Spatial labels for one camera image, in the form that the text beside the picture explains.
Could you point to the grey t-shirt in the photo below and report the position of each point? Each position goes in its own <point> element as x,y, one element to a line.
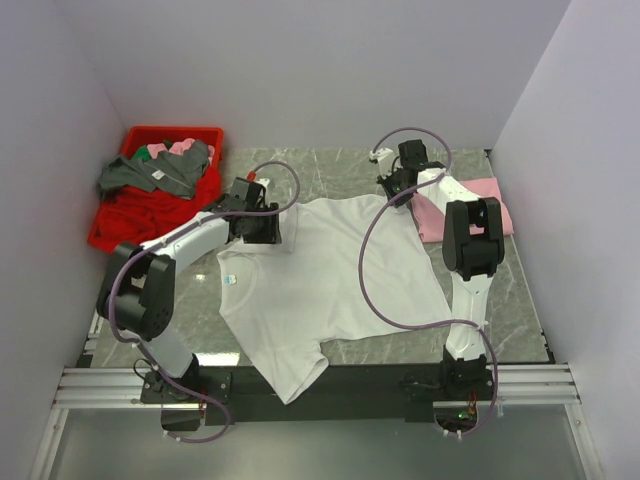
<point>174,173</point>

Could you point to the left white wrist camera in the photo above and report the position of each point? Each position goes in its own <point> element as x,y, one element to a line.
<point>261,187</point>

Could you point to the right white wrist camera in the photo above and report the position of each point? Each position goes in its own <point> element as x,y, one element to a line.
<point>383,158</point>

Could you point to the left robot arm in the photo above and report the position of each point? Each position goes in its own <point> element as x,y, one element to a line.
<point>138,289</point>

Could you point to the red plastic bin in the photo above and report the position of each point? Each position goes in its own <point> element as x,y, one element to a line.
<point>144,135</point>

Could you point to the white t-shirt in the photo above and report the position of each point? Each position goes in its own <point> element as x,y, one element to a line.
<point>345,269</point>

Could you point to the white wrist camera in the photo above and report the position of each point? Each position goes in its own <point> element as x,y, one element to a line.
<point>261,187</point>
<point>383,158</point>

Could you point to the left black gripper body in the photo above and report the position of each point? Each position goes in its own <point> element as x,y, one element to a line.
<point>263,229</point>

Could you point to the pink garment in bin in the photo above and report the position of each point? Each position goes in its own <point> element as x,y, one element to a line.
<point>179,147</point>

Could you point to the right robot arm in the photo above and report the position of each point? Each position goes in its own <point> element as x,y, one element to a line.
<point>472,250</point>

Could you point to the aluminium frame rail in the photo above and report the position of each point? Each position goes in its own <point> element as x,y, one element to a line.
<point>86,387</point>

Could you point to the green garment in bin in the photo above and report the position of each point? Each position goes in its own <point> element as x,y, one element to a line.
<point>142,154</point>

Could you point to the folded pink t-shirt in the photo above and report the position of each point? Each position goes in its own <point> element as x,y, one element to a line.
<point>431,220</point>

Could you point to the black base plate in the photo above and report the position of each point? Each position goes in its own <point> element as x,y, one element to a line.
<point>349,392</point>

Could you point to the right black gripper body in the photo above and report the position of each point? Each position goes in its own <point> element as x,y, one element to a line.
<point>393,184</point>

